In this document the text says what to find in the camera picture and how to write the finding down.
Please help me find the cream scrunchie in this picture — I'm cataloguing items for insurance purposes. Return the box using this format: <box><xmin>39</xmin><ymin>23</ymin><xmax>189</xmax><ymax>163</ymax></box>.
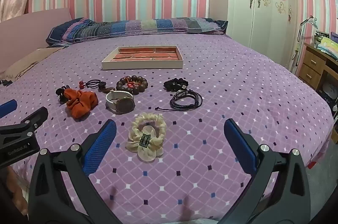
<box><xmin>125</xmin><ymin>112</ymin><xmax>168</xmax><ymax>161</ymax></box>

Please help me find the white desk lamp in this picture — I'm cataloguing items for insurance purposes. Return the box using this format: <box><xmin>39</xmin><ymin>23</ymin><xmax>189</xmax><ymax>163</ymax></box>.
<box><xmin>293</xmin><ymin>16</ymin><xmax>318</xmax><ymax>66</ymax></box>

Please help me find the striped patchwork pillow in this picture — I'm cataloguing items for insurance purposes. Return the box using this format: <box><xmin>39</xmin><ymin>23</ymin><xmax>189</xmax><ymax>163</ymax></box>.
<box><xmin>46</xmin><ymin>17</ymin><xmax>228</xmax><ymax>46</ymax></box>

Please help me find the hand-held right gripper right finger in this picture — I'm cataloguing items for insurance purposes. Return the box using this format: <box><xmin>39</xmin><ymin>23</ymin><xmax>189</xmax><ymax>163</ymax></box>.
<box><xmin>219</xmin><ymin>118</ymin><xmax>311</xmax><ymax>224</ymax></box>

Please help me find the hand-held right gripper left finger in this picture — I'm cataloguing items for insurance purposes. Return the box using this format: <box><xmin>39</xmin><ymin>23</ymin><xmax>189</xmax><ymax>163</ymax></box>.
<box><xmin>28</xmin><ymin>119</ymin><xmax>120</xmax><ymax>224</ymax></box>

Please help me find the wooden bead bracelet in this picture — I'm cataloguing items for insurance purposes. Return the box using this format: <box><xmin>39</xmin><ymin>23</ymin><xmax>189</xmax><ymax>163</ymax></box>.
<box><xmin>116</xmin><ymin>75</ymin><xmax>149</xmax><ymax>93</ymax></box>

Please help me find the white strap wristwatch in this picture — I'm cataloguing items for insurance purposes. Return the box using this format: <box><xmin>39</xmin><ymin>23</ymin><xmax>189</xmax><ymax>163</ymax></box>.
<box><xmin>106</xmin><ymin>90</ymin><xmax>136</xmax><ymax>115</ymax></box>

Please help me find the purple checked bedspread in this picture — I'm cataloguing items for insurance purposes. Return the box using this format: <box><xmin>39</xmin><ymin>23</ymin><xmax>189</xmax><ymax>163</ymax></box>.
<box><xmin>0</xmin><ymin>26</ymin><xmax>334</xmax><ymax>224</ymax></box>

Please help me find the orange scrunchie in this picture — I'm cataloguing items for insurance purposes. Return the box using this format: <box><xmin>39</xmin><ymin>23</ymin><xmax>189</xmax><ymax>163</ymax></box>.
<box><xmin>65</xmin><ymin>89</ymin><xmax>99</xmax><ymax>119</ymax></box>

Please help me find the white wardrobe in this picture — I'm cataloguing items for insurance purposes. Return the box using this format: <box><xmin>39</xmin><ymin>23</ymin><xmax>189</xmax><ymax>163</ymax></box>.
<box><xmin>226</xmin><ymin>0</ymin><xmax>297</xmax><ymax>68</ymax></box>

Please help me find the white tray with red lining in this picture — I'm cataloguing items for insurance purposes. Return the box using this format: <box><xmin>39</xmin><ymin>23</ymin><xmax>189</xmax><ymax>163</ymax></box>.
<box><xmin>101</xmin><ymin>46</ymin><xmax>184</xmax><ymax>70</ymax></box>

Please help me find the dark braided leather bracelet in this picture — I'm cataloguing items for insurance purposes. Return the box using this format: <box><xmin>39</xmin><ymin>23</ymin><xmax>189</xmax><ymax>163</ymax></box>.
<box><xmin>155</xmin><ymin>89</ymin><xmax>203</xmax><ymax>111</ymax></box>

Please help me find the wooden desk with drawers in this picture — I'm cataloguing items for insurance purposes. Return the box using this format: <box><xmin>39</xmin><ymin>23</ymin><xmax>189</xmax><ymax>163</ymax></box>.
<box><xmin>298</xmin><ymin>43</ymin><xmax>338</xmax><ymax>98</ymax></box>

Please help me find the beige pillow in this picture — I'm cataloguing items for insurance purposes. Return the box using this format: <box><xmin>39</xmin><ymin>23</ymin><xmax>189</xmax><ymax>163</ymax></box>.
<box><xmin>4</xmin><ymin>47</ymin><xmax>65</xmax><ymax>80</ymax></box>

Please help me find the small black hair clip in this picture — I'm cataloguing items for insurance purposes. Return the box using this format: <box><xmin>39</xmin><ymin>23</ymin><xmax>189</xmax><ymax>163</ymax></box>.
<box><xmin>55</xmin><ymin>85</ymin><xmax>71</xmax><ymax>104</ymax></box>

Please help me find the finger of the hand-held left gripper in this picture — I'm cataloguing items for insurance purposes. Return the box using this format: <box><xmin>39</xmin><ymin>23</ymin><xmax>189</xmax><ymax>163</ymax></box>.
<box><xmin>0</xmin><ymin>100</ymin><xmax>18</xmax><ymax>119</ymax></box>
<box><xmin>0</xmin><ymin>107</ymin><xmax>49</xmax><ymax>136</ymax></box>

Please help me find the stack of books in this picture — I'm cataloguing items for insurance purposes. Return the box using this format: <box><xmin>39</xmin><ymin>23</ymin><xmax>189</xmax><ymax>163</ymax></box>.
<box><xmin>314</xmin><ymin>31</ymin><xmax>338</xmax><ymax>60</ymax></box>

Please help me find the black scrunchie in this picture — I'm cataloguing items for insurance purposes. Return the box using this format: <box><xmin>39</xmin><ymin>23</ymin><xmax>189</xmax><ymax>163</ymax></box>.
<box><xmin>164</xmin><ymin>78</ymin><xmax>188</xmax><ymax>92</ymax></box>

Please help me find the pink headboard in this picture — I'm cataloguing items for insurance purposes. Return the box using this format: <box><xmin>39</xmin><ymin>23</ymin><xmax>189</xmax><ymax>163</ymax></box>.
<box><xmin>0</xmin><ymin>8</ymin><xmax>73</xmax><ymax>74</ymax></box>

